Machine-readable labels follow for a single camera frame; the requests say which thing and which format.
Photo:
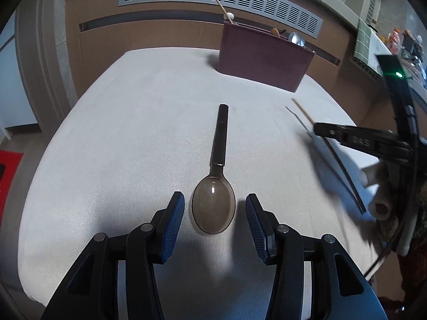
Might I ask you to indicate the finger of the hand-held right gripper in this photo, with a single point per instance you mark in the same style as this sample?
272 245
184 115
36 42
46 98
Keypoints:
350 136

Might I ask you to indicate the green tiled box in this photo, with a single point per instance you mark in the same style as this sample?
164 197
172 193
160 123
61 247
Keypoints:
363 40

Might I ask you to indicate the black chopstick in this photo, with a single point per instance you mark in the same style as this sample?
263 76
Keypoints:
347 180

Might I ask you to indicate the person's right forearm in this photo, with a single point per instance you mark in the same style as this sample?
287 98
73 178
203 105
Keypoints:
417 266

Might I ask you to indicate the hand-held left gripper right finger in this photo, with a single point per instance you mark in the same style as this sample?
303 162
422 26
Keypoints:
258 226

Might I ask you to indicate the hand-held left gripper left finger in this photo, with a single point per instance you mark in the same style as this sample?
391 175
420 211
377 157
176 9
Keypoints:
173 226

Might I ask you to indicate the maroon utensil holder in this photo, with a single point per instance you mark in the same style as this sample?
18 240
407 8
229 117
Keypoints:
263 60

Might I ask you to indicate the wooden chopstick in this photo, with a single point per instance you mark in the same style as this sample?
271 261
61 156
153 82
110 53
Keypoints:
220 5
302 110

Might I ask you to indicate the wooden spoon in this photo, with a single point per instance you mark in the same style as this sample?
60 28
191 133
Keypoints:
275 32

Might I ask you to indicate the orange bottle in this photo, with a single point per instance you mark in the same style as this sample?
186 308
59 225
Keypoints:
394 40

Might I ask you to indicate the person's right hand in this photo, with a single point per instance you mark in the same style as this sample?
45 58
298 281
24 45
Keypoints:
380 203

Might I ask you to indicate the red floor mat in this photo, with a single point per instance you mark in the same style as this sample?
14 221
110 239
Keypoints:
8 176

